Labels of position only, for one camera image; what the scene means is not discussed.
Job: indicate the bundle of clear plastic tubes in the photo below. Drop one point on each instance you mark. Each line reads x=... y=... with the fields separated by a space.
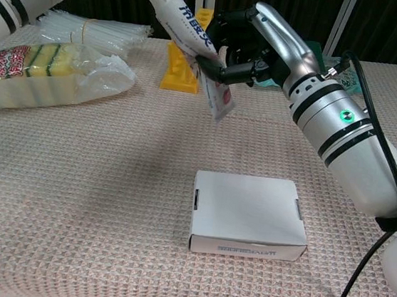
x=90 y=30

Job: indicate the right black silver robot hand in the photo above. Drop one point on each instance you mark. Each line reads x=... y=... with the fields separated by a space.
x=286 y=36

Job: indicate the white toothpaste tube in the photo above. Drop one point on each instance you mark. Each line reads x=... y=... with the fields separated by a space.
x=190 y=29

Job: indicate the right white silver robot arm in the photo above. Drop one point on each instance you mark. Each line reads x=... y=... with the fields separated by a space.
x=349 y=144

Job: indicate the pink woven tablecloth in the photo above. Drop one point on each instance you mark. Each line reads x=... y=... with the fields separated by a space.
x=108 y=181

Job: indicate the yellow test tube rack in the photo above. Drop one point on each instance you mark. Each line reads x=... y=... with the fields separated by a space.
x=178 y=71

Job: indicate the blue plastic sponge package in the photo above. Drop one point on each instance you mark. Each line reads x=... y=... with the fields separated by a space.
x=348 y=77

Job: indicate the clear bag of yellow sponges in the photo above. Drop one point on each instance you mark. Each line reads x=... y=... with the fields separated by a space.
x=48 y=81

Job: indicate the white cardboard box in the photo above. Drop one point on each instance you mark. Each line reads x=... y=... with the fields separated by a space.
x=248 y=211

